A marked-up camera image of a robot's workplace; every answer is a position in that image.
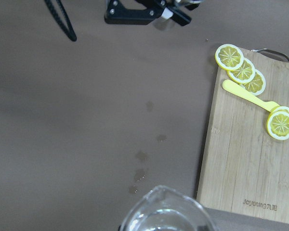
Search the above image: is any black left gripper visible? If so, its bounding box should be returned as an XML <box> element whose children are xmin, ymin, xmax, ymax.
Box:
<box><xmin>104</xmin><ymin>0</ymin><xmax>192</xmax><ymax>26</ymax></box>

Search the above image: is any clear glass measuring cup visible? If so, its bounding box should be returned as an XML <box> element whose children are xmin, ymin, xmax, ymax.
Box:
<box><xmin>118</xmin><ymin>185</ymin><xmax>219</xmax><ymax>231</ymax></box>

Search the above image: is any lemon slice outer end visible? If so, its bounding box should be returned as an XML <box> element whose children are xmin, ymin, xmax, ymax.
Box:
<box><xmin>214</xmin><ymin>44</ymin><xmax>244</xmax><ymax>71</ymax></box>

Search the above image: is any lemon slice middle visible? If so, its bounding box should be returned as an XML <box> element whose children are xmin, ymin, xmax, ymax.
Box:
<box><xmin>227</xmin><ymin>58</ymin><xmax>256</xmax><ymax>84</ymax></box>

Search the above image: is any lemon slice near spoon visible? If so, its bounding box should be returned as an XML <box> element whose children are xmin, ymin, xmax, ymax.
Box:
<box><xmin>239</xmin><ymin>69</ymin><xmax>266</xmax><ymax>96</ymax></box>

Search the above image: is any lemon slice on spoon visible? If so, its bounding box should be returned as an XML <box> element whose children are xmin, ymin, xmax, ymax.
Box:
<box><xmin>266</xmin><ymin>106</ymin><xmax>289</xmax><ymax>141</ymax></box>

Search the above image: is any wooden cutting board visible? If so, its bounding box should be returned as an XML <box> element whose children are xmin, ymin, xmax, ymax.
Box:
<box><xmin>196</xmin><ymin>47</ymin><xmax>289</xmax><ymax>226</ymax></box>

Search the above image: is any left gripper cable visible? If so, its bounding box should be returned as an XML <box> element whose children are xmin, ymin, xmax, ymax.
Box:
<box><xmin>43</xmin><ymin>0</ymin><xmax>78</xmax><ymax>42</ymax></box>

